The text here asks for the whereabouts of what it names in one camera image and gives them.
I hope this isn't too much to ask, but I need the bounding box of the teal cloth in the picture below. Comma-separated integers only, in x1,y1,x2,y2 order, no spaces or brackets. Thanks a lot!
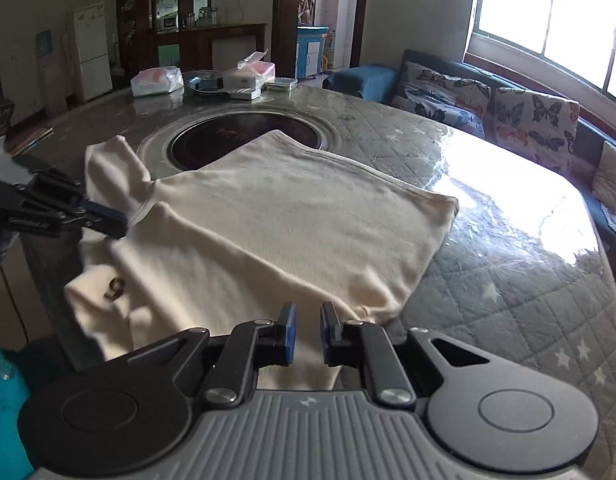
0,332,35,480

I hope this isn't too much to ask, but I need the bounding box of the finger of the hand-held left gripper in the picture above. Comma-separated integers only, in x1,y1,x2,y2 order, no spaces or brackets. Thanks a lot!
30,169,89,207
8,195,130,240

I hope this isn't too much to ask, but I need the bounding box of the butterfly print cushion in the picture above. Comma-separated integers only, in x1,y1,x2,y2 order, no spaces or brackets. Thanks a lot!
488,86,580,177
403,61,493,117
391,87,486,140

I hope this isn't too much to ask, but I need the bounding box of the dark wooden pillar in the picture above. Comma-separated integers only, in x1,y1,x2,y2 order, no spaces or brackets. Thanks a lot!
273,0,303,79

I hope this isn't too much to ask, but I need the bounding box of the blue small cabinet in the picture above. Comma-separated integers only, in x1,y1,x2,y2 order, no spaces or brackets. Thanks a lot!
296,26,330,80

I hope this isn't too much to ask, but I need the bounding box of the window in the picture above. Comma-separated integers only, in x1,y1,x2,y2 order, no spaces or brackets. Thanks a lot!
464,0,616,107

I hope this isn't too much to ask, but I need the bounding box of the dark wooden counter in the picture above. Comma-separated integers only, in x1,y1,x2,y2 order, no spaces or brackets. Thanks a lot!
155,22,267,74

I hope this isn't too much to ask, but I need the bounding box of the open pink tissue box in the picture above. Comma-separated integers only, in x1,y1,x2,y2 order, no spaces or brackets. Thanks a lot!
223,50,277,89

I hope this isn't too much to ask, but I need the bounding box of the round built-in hotpot burner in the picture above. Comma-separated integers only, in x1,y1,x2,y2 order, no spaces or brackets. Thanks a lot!
137,110,341,181

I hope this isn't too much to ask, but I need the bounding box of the white plastic tissue pack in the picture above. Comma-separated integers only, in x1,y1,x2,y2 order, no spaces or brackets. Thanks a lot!
130,66,185,97

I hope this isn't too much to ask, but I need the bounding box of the dark blue sofa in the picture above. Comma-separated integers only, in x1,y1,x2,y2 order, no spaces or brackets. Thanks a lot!
393,49,616,263

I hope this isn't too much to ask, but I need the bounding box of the cream shirt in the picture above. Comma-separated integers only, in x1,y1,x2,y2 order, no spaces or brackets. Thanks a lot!
63,129,461,392

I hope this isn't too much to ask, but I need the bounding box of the white refrigerator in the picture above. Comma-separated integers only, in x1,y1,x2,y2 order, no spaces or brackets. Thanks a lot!
71,3,114,103

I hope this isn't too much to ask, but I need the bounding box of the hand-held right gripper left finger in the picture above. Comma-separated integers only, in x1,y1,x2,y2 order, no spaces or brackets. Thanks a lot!
120,302,299,409

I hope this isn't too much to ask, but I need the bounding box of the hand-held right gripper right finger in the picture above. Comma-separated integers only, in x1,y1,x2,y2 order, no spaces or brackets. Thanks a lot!
320,302,494,407

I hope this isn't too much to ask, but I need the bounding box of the black tray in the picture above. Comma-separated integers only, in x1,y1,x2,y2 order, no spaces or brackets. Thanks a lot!
188,74,233,104

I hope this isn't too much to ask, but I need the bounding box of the beige cushion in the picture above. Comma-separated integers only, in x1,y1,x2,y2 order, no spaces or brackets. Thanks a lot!
591,140,616,207

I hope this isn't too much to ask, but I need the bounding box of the dark wooden cabinet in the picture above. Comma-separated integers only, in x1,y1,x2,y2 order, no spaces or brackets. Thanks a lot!
115,0,157,69

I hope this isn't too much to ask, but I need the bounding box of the stack of books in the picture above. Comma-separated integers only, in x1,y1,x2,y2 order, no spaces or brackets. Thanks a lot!
5,127,54,156

